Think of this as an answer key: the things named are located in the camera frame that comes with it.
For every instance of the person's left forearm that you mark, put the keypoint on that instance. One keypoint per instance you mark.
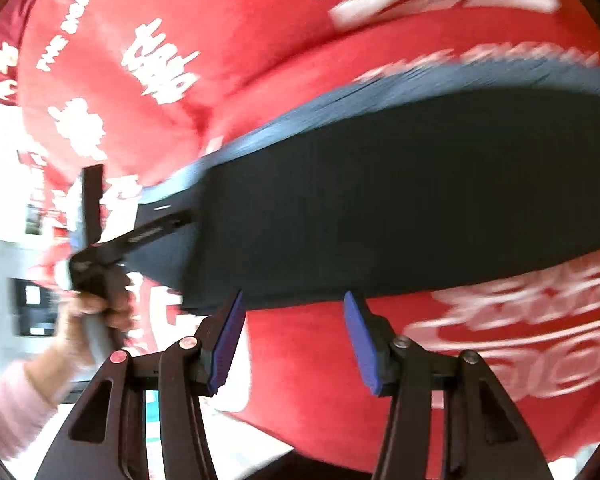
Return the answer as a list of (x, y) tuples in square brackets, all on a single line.
[(15, 405)]

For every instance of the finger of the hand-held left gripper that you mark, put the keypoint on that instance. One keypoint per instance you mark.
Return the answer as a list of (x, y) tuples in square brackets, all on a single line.
[(147, 232)]

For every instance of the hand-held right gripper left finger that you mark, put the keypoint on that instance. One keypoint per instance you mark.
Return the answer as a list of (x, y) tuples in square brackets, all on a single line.
[(227, 345)]

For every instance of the dark framed panel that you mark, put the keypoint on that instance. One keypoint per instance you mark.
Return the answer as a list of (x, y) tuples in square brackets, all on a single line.
[(22, 320)]

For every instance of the red printed sofa cover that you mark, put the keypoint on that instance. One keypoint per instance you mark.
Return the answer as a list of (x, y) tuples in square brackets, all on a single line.
[(230, 35)]

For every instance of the black pants blue patterned waistband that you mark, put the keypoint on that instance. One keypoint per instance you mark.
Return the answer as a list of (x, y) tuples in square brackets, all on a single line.
[(355, 200)]

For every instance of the person's left hand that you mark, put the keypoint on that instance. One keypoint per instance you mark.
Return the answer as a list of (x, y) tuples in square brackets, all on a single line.
[(75, 312)]

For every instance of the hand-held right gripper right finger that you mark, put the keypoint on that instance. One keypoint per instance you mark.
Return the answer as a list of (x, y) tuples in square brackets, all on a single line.
[(362, 345)]

